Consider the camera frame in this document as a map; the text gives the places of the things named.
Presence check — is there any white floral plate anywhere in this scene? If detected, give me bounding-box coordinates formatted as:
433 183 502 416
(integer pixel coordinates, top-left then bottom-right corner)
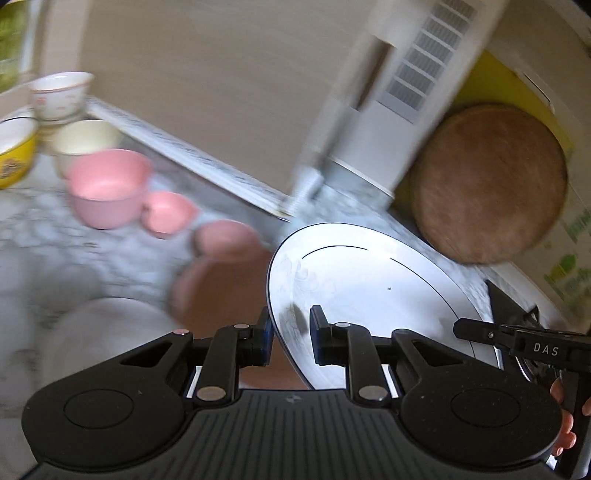
39 298 180 387

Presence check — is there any beige plastic container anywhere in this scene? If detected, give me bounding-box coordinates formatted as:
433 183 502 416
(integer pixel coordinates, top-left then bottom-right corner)
8 104 89 144

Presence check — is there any pink round bowl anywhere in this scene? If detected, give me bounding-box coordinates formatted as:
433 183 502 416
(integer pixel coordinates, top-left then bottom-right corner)
67 149 152 230

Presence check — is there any round wooden cutting board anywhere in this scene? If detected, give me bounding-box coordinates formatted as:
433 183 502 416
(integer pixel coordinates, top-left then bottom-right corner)
410 104 568 264

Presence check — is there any pink bear-shaped plate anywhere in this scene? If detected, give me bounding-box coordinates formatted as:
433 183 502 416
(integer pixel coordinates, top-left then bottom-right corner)
168 219 311 392

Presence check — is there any cream round bowl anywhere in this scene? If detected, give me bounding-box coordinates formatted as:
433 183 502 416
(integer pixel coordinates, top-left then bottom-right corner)
50 119 123 178

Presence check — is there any cleaver with wooden handle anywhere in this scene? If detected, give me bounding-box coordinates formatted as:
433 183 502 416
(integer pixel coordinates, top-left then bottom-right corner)
281 34 394 217

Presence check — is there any person's right hand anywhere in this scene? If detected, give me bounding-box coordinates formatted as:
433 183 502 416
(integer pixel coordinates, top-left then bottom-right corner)
550 378 577 457

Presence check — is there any pink heart dish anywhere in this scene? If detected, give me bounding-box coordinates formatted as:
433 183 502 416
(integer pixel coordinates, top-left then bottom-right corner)
141 191 200 239

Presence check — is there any yellow ceramic bowl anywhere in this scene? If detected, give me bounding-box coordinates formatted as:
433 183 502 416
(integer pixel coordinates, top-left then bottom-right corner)
0 117 40 189

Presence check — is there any white floral bowl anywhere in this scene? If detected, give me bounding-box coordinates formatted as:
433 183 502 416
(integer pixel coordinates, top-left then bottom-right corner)
28 71 94 121

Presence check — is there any green water jug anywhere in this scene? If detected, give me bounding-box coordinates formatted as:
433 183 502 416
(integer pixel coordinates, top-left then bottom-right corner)
0 1 29 92

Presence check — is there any large white rimmed plate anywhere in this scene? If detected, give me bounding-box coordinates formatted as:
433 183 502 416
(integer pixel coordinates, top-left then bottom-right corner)
267 223 499 389

